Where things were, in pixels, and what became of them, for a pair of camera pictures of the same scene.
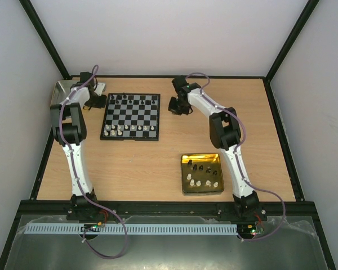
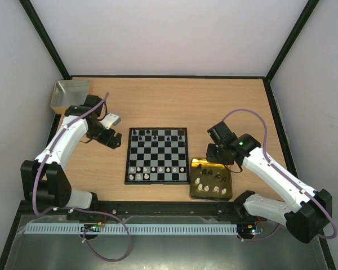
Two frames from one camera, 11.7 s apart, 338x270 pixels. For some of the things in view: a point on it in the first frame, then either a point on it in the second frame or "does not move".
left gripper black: x=101 y=105 -> x=116 y=139
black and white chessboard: x=132 y=116 -> x=157 y=155
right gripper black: x=176 y=106 -> x=214 y=153
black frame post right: x=287 y=46 does not move
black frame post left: x=46 y=37 does not move
